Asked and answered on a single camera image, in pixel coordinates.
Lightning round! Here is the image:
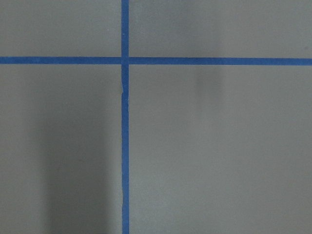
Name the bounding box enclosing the brown paper table cover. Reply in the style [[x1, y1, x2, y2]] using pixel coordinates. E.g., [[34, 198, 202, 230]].
[[0, 0, 312, 234]]

